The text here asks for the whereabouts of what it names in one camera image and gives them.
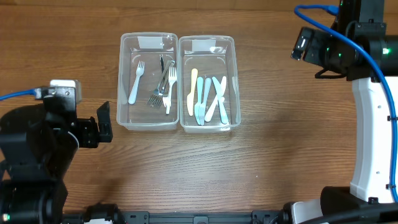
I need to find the metal fork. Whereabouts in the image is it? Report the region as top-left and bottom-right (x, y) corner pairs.
(159, 68), (171, 105)
(147, 60), (175, 107)

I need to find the white plastic fork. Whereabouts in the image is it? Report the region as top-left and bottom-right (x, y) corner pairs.
(163, 66), (177, 114)
(128, 61), (145, 105)

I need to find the light teal plastic knife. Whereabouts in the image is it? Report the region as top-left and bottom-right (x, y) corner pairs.
(212, 76), (228, 124)

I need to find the white plastic knife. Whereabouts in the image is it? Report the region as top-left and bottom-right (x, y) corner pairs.
(205, 76), (227, 122)

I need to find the pale blue plastic knife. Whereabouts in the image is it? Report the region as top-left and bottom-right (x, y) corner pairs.
(200, 78), (212, 126)

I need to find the yellow plastic knife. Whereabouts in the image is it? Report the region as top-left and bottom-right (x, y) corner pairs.
(187, 68), (198, 116)

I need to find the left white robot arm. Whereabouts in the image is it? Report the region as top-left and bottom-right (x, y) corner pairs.
(1, 80), (113, 223)

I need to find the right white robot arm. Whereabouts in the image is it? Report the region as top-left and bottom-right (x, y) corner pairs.
(275, 0), (397, 223)

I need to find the left clear plastic container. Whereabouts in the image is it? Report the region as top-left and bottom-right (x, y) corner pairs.
(116, 32), (179, 131)

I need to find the clear plastic container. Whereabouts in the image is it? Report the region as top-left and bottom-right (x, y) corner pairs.
(177, 35), (241, 133)
(116, 32), (179, 131)

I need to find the right clear plastic container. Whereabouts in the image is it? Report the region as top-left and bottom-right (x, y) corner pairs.
(177, 35), (241, 133)

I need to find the left blue cable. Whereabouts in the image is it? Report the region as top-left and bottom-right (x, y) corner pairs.
(0, 88), (37, 102)

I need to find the black handled utensil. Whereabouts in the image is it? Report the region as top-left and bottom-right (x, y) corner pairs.
(159, 54), (165, 74)

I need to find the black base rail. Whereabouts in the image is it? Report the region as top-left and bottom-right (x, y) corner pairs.
(62, 210), (284, 224)

